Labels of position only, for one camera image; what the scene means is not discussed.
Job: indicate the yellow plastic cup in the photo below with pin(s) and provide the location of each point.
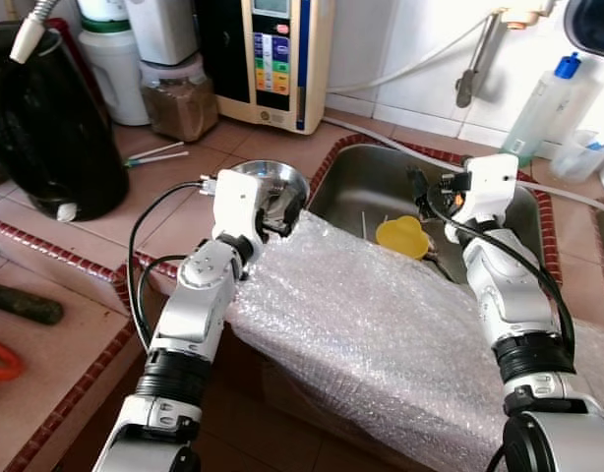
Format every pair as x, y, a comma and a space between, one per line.
400, 238

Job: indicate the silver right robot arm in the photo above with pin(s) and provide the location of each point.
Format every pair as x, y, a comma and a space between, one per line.
509, 295

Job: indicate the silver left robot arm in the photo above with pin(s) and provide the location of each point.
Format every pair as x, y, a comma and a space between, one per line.
199, 295

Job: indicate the clear bottle blue cap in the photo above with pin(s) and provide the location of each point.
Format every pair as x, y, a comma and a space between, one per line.
538, 113

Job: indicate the thin white tube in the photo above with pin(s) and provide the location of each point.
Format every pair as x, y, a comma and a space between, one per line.
420, 67

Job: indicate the clear plastic cup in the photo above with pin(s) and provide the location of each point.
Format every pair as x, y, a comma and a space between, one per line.
575, 162

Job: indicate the white stick green tip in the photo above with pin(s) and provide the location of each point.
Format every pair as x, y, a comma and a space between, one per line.
156, 158
156, 150

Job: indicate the jar of brown powder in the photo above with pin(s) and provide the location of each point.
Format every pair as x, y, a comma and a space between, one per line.
179, 108

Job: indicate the clear bubble wrap sheet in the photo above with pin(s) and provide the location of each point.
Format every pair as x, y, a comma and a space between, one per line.
381, 334

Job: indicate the blue white toothbrush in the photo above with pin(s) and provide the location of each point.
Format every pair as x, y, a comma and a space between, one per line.
599, 146

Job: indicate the beige water ionizer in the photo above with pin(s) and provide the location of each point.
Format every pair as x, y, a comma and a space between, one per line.
272, 59

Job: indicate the white jug green band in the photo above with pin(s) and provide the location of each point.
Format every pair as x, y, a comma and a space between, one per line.
115, 79

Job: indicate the dark blue basin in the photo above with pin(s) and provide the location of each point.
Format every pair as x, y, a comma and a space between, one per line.
592, 25

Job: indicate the white plastic container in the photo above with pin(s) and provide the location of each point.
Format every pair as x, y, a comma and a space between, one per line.
162, 29

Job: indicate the black electric kettle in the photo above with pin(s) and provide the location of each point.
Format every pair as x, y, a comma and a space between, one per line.
56, 128

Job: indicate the dark red bottle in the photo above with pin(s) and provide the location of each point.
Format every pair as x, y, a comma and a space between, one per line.
84, 49

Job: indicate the dark green cucumber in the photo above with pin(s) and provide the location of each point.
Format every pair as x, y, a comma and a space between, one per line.
27, 305

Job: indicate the orange plastic loop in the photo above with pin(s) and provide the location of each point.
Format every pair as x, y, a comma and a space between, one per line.
17, 362

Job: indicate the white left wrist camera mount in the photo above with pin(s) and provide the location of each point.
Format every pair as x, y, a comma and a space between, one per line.
238, 206

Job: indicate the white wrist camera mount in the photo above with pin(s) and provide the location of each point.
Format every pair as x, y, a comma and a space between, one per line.
489, 187
238, 206

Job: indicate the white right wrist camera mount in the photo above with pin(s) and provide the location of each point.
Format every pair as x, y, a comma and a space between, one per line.
489, 187

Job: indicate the metal wall tap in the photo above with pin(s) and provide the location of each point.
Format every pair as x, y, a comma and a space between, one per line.
471, 74

